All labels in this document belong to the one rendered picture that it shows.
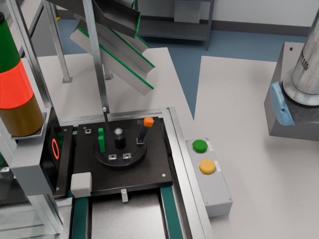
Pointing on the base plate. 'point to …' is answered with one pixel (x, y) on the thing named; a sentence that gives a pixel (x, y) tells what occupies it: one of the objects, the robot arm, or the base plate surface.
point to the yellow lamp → (23, 118)
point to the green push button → (200, 145)
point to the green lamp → (7, 49)
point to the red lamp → (14, 87)
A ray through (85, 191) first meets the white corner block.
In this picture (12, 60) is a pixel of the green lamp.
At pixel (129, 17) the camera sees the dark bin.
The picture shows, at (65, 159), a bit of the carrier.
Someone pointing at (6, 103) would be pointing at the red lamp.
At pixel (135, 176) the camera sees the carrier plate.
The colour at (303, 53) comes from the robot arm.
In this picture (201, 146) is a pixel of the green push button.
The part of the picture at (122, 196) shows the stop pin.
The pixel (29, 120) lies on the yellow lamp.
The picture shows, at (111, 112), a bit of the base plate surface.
